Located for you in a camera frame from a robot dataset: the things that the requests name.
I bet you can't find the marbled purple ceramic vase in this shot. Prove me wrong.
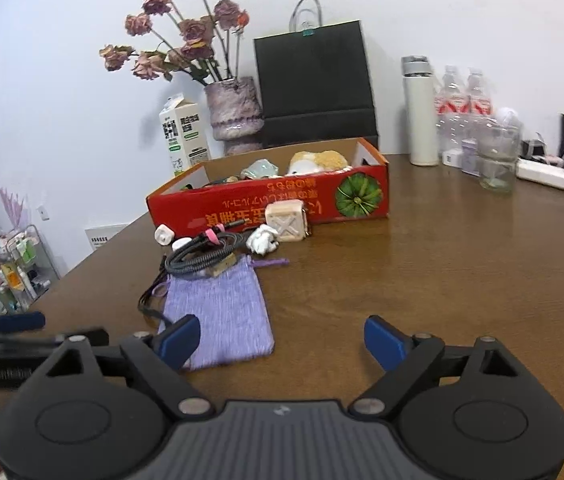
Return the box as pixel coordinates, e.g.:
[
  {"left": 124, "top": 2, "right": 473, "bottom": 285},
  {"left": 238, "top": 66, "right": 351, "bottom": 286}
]
[{"left": 205, "top": 77, "right": 265, "bottom": 156}]

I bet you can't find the black paper shopping bag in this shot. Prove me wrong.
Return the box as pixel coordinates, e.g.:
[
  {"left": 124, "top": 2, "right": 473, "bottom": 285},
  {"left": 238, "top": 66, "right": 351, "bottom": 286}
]
[{"left": 254, "top": 0, "right": 378, "bottom": 148}]

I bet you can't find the black braided cable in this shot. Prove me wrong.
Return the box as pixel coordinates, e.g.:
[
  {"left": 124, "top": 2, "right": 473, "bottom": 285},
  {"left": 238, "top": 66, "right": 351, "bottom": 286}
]
[{"left": 162, "top": 228, "right": 250, "bottom": 276}]

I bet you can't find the white crumpled figurine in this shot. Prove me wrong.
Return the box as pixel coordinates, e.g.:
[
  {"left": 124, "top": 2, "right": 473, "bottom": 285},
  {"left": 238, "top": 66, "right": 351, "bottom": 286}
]
[{"left": 246, "top": 224, "right": 279, "bottom": 256}]

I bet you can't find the dried pink rose bouquet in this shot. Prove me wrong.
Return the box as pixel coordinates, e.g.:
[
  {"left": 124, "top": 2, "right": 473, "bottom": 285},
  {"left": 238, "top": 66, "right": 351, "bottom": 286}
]
[{"left": 99, "top": 0, "right": 250, "bottom": 87}]

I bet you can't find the purple woven drawstring pouch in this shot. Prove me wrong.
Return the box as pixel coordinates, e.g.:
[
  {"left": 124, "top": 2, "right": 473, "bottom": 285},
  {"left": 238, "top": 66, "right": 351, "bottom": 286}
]
[{"left": 163, "top": 256, "right": 274, "bottom": 370}]

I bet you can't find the white cube power adapter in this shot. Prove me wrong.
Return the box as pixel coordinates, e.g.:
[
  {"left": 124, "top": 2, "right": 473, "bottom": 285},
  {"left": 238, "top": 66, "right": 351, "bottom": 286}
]
[{"left": 154, "top": 224, "right": 177, "bottom": 247}]

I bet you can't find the beige cube speaker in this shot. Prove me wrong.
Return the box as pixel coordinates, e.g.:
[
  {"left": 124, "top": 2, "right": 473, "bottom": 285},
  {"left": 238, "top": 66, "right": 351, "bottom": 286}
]
[{"left": 265, "top": 200, "right": 310, "bottom": 242}]

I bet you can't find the black small connector cable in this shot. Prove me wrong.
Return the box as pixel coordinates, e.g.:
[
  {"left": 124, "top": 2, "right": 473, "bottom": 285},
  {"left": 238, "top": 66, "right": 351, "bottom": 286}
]
[{"left": 136, "top": 274, "right": 174, "bottom": 331}]

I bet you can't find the wire storage rack with items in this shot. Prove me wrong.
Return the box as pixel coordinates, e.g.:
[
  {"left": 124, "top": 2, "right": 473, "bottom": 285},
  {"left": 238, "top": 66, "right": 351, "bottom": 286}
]
[{"left": 0, "top": 224, "right": 60, "bottom": 314}]

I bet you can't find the clear water bottle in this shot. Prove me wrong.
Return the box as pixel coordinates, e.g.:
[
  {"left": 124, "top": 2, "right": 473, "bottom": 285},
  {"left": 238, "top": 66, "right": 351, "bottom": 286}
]
[
  {"left": 435, "top": 65, "right": 470, "bottom": 154},
  {"left": 466, "top": 68, "right": 492, "bottom": 117}
]

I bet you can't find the clear water bottle left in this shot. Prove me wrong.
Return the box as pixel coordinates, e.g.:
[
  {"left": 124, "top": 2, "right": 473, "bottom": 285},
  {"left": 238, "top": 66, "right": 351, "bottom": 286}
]
[{"left": 435, "top": 65, "right": 470, "bottom": 154}]

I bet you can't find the small white charger block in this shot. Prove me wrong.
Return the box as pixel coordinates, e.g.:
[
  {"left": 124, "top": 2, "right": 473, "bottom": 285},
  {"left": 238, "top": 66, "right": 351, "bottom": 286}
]
[{"left": 442, "top": 148, "right": 463, "bottom": 169}]

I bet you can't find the white power strip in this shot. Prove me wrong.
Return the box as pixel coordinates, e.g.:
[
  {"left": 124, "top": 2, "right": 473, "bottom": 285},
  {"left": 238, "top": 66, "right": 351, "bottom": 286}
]
[{"left": 516, "top": 158, "right": 564, "bottom": 191}]

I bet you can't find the clear drinking glass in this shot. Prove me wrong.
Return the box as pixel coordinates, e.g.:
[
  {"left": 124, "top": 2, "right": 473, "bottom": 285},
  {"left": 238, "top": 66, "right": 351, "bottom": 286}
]
[{"left": 476, "top": 107, "right": 523, "bottom": 193}]

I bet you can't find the red cardboard fruit box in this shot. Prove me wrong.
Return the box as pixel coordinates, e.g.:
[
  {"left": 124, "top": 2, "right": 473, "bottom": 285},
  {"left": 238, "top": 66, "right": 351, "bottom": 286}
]
[{"left": 146, "top": 138, "right": 389, "bottom": 236}]

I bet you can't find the yellow white plush toy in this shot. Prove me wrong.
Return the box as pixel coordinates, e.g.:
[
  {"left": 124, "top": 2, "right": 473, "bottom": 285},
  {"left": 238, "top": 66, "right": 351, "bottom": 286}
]
[{"left": 286, "top": 150, "right": 350, "bottom": 176}]

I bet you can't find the clear water bottle right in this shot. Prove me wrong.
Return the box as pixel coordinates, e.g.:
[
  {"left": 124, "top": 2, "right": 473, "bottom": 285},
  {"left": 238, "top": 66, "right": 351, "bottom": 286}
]
[{"left": 466, "top": 68, "right": 492, "bottom": 117}]

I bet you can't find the white thermos bottle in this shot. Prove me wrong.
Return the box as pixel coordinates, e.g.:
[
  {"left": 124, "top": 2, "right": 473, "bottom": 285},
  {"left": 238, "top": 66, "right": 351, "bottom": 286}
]
[{"left": 401, "top": 55, "right": 439, "bottom": 167}]

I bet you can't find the white green milk carton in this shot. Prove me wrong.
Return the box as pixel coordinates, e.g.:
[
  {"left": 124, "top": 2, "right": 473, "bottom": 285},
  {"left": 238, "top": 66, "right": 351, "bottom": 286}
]
[{"left": 158, "top": 93, "right": 212, "bottom": 176}]

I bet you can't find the white round charger puck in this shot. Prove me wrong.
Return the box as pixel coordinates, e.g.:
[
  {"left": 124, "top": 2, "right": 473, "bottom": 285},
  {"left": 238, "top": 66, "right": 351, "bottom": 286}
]
[{"left": 171, "top": 237, "right": 192, "bottom": 252}]

